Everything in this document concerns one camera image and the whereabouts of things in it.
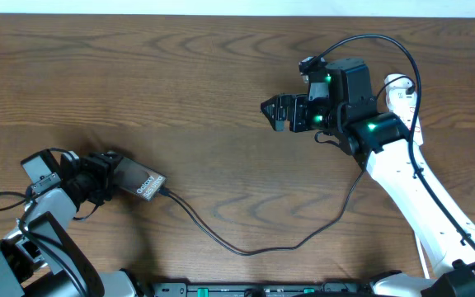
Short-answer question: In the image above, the Samsung Galaxy smartphone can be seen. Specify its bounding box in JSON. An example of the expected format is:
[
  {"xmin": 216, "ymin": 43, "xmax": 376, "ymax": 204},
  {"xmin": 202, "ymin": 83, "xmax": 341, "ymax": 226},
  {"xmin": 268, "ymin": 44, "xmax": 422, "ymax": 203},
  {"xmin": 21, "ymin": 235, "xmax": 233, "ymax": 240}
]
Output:
[{"xmin": 114, "ymin": 158, "xmax": 167, "ymax": 201}]

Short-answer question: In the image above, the white power strip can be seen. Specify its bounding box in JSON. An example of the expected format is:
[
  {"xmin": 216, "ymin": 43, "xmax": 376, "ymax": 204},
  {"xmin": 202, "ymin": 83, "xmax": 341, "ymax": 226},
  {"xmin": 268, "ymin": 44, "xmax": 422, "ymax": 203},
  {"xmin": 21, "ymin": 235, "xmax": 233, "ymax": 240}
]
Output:
[{"xmin": 384, "ymin": 73, "xmax": 417, "ymax": 130}]

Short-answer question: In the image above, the black charging cable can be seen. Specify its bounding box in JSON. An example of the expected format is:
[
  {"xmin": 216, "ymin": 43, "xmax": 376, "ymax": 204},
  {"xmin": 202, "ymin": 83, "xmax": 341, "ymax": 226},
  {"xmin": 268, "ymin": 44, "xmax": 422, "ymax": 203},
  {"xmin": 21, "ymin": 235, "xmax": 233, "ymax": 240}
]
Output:
[{"xmin": 157, "ymin": 74, "xmax": 417, "ymax": 257}]

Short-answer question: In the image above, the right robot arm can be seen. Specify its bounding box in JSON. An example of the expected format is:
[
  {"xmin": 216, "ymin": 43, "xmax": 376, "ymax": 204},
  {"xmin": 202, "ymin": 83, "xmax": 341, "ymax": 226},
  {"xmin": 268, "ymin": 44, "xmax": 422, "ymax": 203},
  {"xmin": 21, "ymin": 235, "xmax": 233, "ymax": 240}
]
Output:
[{"xmin": 261, "ymin": 58, "xmax": 475, "ymax": 296}]

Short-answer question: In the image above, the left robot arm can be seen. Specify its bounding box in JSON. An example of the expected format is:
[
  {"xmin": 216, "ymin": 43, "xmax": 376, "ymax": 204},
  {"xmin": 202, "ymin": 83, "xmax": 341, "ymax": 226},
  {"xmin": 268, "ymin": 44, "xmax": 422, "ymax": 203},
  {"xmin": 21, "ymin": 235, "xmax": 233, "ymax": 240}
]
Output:
[{"xmin": 0, "ymin": 148, "xmax": 156, "ymax": 296}]

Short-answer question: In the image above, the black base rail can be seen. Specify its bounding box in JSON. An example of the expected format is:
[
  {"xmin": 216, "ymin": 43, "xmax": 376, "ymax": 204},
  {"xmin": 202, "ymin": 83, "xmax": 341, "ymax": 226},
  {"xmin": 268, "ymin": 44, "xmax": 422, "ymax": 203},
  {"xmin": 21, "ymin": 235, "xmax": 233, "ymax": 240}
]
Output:
[{"xmin": 127, "ymin": 281, "xmax": 378, "ymax": 297}]

